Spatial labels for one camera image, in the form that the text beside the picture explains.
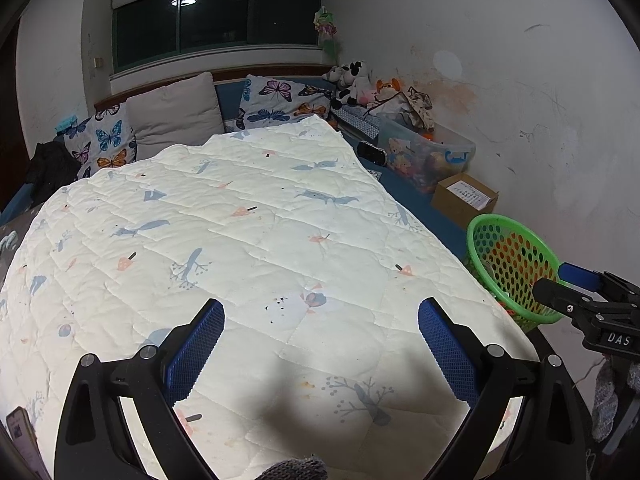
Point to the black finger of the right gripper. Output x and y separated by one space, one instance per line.
565 300

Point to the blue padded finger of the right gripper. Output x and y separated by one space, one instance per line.
578 276

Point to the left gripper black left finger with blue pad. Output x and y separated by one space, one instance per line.
94 440

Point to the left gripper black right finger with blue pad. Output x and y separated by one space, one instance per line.
548 439

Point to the green plastic basket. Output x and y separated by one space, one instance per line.
507 259

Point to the grey knitted glove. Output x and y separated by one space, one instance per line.
611 380

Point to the smartphone with pink case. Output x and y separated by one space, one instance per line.
25 441

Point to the cardboard box with label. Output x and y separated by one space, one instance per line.
461 198

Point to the clear plastic storage bin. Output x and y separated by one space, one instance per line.
424 159

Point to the white quilted blanket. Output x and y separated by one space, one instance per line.
320 272

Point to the black clothing on bed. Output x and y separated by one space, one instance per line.
51 167

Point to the plush toy pile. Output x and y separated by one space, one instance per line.
353 86

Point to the left butterfly pillow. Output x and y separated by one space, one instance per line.
104 140

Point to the butterfly pillow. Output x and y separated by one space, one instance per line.
267 102
104 140

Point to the grey pillow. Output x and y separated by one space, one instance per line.
185 112

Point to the right butterfly pillow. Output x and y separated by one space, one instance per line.
267 102

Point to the hanging green pink toy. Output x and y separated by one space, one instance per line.
327 34

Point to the dark window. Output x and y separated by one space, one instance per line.
148 30

